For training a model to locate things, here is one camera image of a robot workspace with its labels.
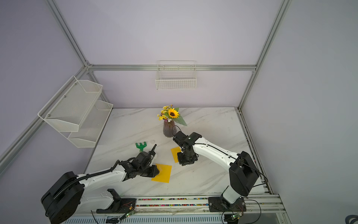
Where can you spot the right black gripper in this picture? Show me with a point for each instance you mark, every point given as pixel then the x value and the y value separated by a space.
pixel 183 161

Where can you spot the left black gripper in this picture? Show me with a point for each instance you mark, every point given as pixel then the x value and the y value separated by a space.
pixel 154 172

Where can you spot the yellow envelope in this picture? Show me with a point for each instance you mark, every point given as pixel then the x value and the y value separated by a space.
pixel 175 152
pixel 164 173

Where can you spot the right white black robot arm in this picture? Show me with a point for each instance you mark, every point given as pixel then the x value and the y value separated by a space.
pixel 243 173

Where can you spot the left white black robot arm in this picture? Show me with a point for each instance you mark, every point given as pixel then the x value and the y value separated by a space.
pixel 96 191

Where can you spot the brown ribbed vase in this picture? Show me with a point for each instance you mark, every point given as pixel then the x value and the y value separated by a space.
pixel 169 128

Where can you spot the sunflower bouquet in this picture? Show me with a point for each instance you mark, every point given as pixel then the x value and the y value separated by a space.
pixel 170 114

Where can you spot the white two-tier mesh shelf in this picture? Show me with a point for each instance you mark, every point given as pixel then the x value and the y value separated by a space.
pixel 77 112

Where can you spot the green toy rake wooden handle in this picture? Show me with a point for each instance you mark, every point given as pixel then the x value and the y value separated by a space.
pixel 141 146

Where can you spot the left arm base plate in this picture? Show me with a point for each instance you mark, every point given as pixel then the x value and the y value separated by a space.
pixel 124 205

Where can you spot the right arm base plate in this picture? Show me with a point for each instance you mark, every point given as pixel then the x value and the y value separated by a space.
pixel 219 204

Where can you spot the white wire wall basket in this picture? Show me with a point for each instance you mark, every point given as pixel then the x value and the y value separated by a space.
pixel 176 75

